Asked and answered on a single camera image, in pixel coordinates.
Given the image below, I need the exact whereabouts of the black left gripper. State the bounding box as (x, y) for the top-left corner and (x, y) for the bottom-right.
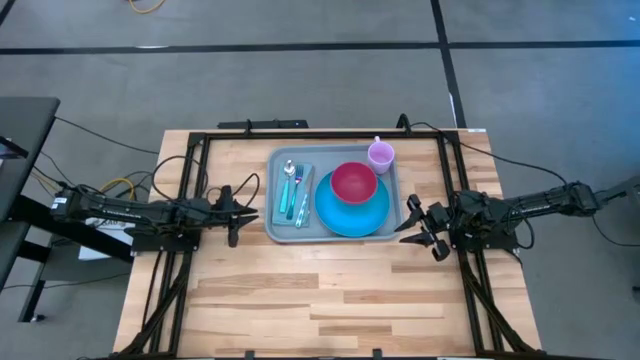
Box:
(215, 184), (260, 249)

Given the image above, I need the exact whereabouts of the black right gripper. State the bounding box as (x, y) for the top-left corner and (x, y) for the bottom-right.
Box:
(394, 193), (455, 263)

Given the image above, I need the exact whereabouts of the teal cloth napkin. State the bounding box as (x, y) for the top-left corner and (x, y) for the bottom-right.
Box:
(272, 162), (316, 229)

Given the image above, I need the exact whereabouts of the knife with teal handle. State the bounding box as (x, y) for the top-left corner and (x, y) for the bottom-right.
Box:
(294, 169), (315, 230)

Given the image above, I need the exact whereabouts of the spoon with teal handle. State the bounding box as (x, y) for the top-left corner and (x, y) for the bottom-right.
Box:
(278, 159), (297, 215)

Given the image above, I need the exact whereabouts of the teal plastic plate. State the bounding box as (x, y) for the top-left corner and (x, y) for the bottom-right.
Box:
(314, 169), (391, 238)

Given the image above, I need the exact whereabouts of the fork with teal handle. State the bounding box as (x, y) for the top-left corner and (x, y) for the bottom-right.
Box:
(285, 164), (305, 222)

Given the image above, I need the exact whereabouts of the magenta plastic bowl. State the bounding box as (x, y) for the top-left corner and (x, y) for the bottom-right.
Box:
(329, 161), (379, 206)

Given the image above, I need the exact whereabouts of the pink plastic cup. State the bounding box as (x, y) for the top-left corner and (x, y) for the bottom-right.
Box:
(367, 135), (396, 176)

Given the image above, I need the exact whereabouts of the grey plastic tray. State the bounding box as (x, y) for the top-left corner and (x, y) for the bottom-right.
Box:
(265, 144), (405, 245)

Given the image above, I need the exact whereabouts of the black power strip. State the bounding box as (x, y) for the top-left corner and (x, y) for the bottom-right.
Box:
(217, 118), (310, 131)

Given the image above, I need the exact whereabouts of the white paper sheet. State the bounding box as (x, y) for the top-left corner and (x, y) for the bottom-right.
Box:
(78, 217), (136, 262)

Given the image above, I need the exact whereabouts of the grey metal stand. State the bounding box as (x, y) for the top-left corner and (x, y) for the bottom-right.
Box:
(597, 174), (640, 201)

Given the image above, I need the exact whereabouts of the black desk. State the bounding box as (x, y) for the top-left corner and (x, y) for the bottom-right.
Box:
(0, 96), (136, 324)

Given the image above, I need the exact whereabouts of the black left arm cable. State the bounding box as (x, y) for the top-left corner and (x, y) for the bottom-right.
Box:
(149, 154), (262, 211)

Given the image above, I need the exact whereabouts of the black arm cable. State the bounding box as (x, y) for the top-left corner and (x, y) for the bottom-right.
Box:
(409, 121), (571, 186)
(149, 154), (262, 211)

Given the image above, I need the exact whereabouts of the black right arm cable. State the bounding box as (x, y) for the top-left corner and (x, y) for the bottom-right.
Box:
(409, 121), (571, 186)

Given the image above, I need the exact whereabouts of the black aluminium table frame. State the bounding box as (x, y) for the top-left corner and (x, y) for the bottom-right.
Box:
(112, 127), (544, 360)

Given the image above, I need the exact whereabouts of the yellow cable by arm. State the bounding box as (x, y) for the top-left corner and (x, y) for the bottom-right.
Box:
(99, 177), (137, 202)

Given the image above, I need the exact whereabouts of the black floor cable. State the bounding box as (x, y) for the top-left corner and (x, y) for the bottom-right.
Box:
(53, 115), (161, 156)

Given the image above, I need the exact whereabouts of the yellow floor cable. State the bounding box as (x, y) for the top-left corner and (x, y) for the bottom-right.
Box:
(127, 0), (167, 15)

